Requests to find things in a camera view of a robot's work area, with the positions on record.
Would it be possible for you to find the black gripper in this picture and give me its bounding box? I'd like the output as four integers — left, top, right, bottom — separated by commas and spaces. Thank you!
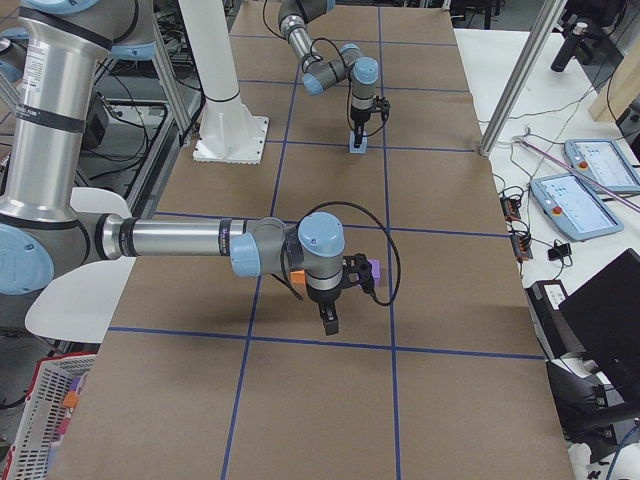
349, 105, 372, 148

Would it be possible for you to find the far teach pendant tablet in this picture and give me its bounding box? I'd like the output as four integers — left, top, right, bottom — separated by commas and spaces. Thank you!
564, 139, 639, 194

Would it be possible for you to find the near teach pendant tablet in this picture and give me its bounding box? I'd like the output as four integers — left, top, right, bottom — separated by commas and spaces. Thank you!
530, 174, 624, 241

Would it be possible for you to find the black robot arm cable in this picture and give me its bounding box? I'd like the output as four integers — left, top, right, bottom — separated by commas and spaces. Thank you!
309, 37, 386, 136

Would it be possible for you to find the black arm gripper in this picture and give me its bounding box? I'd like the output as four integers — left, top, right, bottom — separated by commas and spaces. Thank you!
306, 284, 343, 309

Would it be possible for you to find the orange foam block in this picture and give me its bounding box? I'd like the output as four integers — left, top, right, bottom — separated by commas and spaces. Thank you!
290, 270, 306, 285

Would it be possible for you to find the aluminium frame post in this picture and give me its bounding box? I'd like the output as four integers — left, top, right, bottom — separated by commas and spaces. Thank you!
478, 0, 566, 157

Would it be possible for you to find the black laptop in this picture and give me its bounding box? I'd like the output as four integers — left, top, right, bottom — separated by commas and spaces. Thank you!
560, 248, 639, 401

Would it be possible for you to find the metal stick with white hook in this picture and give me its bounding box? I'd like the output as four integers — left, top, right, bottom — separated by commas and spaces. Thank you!
514, 127, 640, 206

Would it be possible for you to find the light blue foam block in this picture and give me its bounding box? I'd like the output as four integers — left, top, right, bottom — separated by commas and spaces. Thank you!
349, 131, 368, 155

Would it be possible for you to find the white plastic basket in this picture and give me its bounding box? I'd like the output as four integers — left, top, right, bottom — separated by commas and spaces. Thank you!
2, 353, 96, 479

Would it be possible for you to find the purple foam block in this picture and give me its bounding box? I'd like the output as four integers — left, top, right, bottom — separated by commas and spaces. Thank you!
368, 258, 385, 287

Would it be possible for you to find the black cylindrical device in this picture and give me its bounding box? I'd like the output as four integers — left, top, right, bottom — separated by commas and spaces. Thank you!
550, 21, 589, 72

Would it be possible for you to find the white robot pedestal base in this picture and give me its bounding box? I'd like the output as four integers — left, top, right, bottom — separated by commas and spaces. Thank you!
179, 0, 269, 165

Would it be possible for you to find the teach pendant tablet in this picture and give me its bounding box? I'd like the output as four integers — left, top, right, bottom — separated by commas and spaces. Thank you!
564, 139, 639, 194
530, 174, 624, 241

